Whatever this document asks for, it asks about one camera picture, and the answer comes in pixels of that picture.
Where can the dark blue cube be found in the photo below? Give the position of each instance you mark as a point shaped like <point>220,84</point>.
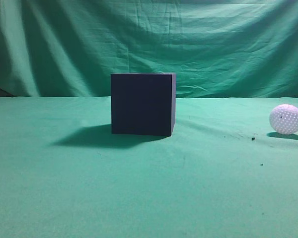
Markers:
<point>143,103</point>

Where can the green table cloth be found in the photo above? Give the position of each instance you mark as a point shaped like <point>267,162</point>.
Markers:
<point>63,174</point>

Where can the green backdrop cloth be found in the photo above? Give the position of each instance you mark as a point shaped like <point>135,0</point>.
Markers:
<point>216,48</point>

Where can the white dimpled golf ball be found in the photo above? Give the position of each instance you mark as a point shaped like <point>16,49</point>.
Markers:
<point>284,119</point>

